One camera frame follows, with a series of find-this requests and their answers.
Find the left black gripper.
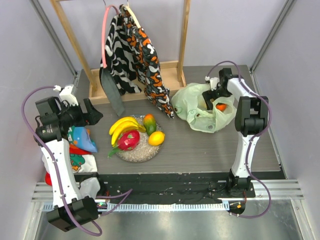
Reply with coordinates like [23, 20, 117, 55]
[57, 98, 102, 128]

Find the orange fake orange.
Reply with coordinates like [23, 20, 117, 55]
[215, 103, 228, 112]

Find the green avocado print plastic bag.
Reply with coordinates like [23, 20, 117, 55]
[171, 83, 237, 133]

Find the yellow fake banana bunch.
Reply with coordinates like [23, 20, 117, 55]
[109, 116, 146, 147]

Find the red fake dragon fruit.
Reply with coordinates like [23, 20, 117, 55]
[108, 130, 140, 158]

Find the green red fake mango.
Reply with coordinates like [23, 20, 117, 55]
[142, 114, 157, 136]

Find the yellow fake lemon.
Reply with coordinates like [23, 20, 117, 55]
[148, 131, 165, 146]

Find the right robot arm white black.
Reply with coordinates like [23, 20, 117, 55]
[202, 68, 269, 198]

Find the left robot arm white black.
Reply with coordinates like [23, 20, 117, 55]
[35, 96, 107, 232]

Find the colourful cartoon print cloth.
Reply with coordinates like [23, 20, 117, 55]
[41, 126, 99, 186]

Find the wooden clothes rack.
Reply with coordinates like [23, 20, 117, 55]
[49, 0, 191, 104]

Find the glass plate with rice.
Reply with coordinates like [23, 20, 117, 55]
[113, 115, 164, 163]

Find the black white zebra garment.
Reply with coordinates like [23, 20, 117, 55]
[98, 13, 143, 118]

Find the orange grey camouflage garment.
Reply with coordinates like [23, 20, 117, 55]
[119, 4, 174, 119]

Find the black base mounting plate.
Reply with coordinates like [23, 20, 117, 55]
[98, 172, 256, 205]

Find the pink clothes hanger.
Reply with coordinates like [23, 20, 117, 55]
[101, 4, 119, 69]

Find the wooden clothes hanger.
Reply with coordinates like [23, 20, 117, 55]
[124, 3, 141, 29]

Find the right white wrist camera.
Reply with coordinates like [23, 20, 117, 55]
[204, 76, 220, 91]

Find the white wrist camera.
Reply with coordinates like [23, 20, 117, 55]
[53, 84, 79, 106]
[204, 76, 220, 91]

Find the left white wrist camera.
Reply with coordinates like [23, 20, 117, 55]
[53, 84, 79, 106]

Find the white slotted cable duct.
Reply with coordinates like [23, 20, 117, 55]
[42, 201, 230, 212]

